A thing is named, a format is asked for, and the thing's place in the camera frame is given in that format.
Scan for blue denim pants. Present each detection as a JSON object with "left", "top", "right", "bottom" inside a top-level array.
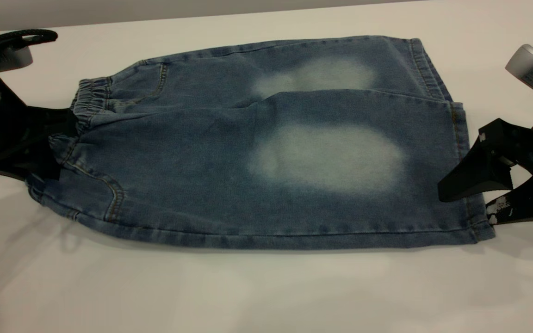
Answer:
[{"left": 26, "top": 36, "right": 496, "bottom": 250}]

